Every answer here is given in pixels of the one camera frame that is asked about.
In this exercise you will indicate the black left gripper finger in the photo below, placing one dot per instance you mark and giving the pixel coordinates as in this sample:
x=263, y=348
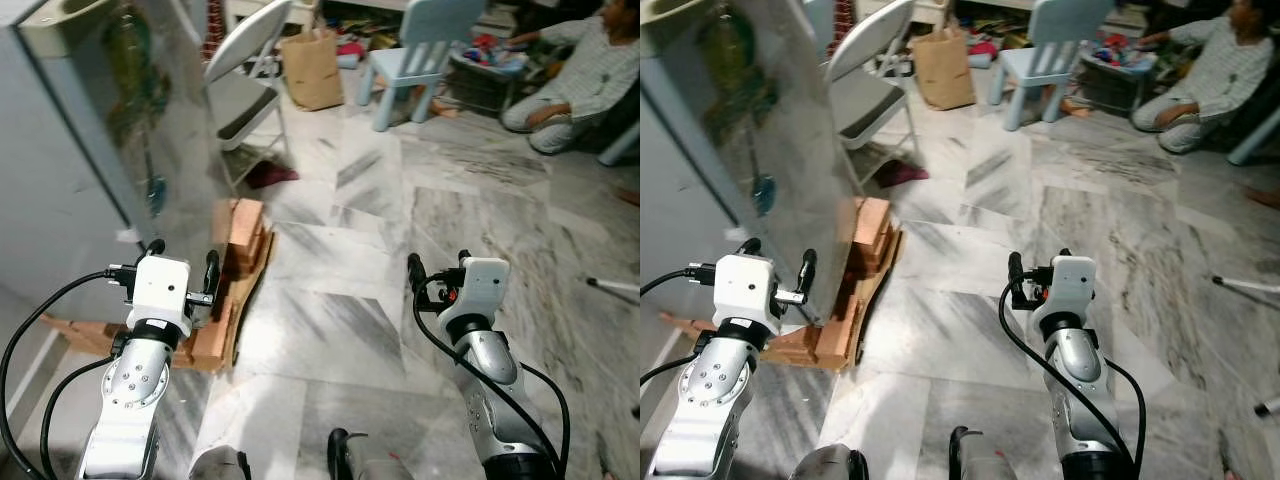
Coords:
x=212, y=272
x=750, y=246
x=156, y=245
x=808, y=272

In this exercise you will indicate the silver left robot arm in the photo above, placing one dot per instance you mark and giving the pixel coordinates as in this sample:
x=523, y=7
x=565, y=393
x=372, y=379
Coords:
x=715, y=385
x=135, y=385

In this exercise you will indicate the grey fridge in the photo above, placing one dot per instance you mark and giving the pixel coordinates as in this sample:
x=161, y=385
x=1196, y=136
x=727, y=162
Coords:
x=680, y=200
x=50, y=180

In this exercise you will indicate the shiny silver fridge door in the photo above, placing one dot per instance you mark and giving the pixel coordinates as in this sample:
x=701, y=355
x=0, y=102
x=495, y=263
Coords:
x=780, y=130
x=150, y=120

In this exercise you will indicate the orange brick stack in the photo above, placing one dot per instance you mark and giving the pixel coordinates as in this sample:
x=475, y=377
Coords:
x=870, y=240
x=245, y=240

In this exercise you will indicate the dark red cloth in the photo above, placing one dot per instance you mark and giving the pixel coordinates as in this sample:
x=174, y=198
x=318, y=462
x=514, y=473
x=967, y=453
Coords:
x=270, y=177
x=900, y=175

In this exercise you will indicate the thin white stick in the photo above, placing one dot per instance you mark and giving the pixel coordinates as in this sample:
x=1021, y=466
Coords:
x=1245, y=285
x=615, y=286

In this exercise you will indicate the white pipe leg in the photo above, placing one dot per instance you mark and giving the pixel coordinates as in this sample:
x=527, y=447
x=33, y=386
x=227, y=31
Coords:
x=1255, y=138
x=620, y=145

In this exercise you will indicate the robot left leg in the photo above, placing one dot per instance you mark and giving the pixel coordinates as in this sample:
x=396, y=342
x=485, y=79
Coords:
x=215, y=465
x=825, y=465

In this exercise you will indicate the robot leg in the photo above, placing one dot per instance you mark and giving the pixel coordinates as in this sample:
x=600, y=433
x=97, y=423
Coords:
x=215, y=465
x=375, y=470
x=990, y=468
x=825, y=465

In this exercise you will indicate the robot right leg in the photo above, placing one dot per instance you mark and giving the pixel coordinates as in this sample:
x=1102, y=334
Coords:
x=375, y=470
x=990, y=468

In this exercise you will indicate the colourful toy pile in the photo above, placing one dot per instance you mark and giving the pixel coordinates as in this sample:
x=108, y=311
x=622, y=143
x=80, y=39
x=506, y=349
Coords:
x=1120, y=52
x=490, y=55

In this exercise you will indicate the brown paper bag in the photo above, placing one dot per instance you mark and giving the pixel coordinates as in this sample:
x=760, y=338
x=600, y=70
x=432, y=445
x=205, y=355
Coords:
x=312, y=75
x=943, y=72

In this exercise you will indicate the grey folding chair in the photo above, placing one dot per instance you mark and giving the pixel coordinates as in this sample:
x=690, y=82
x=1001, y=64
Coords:
x=240, y=40
x=865, y=45

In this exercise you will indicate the light blue plastic chair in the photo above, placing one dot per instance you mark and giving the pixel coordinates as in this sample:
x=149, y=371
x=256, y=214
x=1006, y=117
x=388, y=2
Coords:
x=1070, y=25
x=440, y=25

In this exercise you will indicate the seated person in pale clothes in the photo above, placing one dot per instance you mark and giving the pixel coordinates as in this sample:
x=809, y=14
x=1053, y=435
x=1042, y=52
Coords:
x=600, y=70
x=1225, y=75

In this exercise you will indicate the white stick end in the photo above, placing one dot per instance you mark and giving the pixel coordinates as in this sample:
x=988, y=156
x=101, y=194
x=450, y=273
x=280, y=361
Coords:
x=1268, y=406

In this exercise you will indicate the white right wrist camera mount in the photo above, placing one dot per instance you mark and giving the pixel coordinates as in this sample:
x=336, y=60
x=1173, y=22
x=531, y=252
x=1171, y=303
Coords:
x=1072, y=285
x=485, y=285

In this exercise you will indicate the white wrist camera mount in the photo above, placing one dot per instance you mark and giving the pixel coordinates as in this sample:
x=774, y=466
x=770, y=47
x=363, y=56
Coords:
x=160, y=290
x=1072, y=285
x=745, y=290
x=485, y=285

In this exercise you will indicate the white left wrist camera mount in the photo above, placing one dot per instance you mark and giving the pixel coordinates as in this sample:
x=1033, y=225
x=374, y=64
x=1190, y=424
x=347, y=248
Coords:
x=745, y=290
x=160, y=290

